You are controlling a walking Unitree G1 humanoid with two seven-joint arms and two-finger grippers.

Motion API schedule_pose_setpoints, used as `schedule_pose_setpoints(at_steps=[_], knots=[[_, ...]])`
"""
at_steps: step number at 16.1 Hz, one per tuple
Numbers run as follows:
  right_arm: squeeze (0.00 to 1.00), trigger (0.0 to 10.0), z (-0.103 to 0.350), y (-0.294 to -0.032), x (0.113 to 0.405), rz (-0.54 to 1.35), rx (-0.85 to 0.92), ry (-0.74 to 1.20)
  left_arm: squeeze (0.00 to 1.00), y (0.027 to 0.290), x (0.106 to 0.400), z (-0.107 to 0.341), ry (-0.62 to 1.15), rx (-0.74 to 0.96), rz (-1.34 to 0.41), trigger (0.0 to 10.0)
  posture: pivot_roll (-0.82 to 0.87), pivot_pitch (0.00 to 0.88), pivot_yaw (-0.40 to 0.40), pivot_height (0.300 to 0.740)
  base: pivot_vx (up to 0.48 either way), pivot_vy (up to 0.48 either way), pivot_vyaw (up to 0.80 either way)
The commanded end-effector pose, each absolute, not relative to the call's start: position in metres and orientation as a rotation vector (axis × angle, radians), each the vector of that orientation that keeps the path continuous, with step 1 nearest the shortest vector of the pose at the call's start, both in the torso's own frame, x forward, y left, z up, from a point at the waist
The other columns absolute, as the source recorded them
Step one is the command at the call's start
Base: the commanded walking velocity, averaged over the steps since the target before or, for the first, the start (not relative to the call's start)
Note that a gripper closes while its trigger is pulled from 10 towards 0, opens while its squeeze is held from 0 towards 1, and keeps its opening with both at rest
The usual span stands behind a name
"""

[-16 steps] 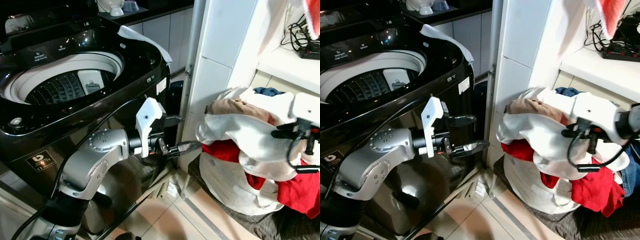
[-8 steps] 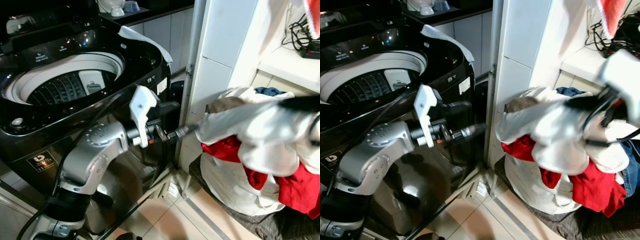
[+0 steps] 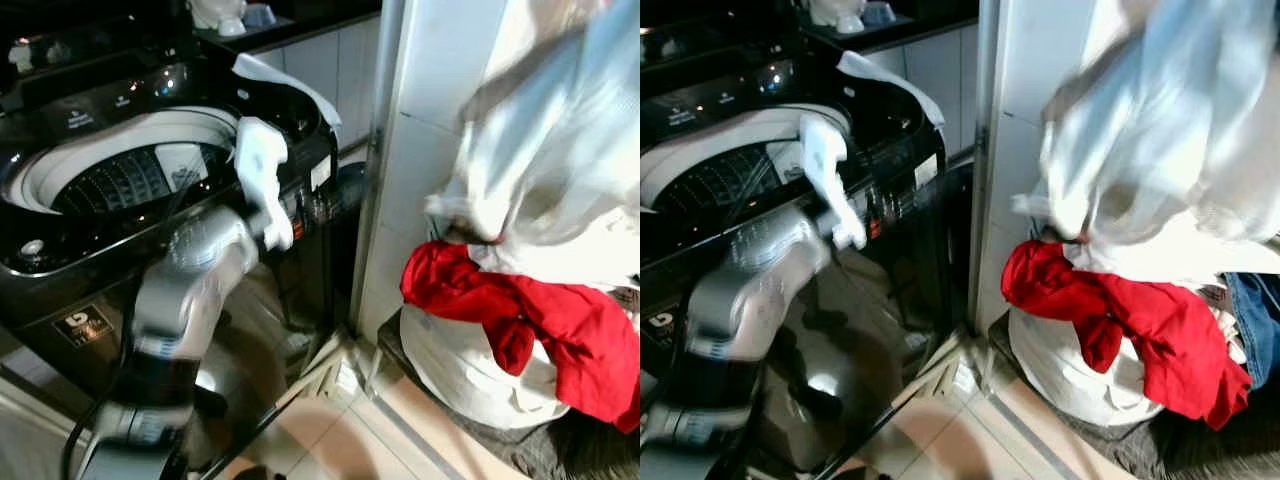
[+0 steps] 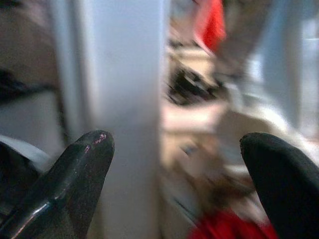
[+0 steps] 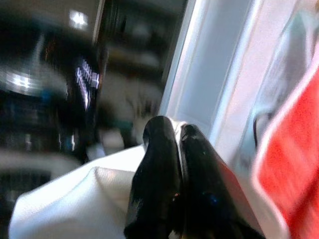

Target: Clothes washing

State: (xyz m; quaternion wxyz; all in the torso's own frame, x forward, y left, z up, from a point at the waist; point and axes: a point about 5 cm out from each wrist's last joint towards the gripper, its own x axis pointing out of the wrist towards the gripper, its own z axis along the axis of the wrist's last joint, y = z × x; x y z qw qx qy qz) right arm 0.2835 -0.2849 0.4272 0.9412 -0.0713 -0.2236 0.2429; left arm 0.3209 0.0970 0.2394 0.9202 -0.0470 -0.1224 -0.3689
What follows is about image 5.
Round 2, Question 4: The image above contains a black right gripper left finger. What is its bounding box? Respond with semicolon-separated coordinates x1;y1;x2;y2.
124;115;184;239

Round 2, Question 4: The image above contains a white washing machine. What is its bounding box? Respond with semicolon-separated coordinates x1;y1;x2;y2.
159;0;319;175

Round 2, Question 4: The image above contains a white cloth garment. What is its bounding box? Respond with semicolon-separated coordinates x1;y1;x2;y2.
8;119;291;239

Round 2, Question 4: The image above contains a black appliance with lit display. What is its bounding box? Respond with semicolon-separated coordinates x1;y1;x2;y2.
0;0;105;165

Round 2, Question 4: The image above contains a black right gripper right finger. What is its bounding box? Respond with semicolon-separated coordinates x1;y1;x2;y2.
171;123;266;239

